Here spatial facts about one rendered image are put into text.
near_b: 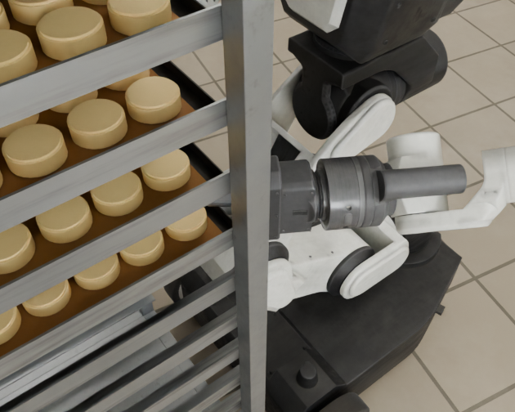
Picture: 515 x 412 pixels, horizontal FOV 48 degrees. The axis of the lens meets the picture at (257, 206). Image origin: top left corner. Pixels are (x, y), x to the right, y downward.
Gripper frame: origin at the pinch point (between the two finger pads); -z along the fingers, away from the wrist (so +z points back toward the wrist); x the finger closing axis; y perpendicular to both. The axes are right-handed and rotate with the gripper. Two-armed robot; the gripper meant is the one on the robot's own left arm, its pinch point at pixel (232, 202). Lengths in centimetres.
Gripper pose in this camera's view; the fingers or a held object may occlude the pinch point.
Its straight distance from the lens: 70.1
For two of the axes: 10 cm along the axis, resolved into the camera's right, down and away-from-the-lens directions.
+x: 0.0, -6.7, -7.4
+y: 1.2, 7.4, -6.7
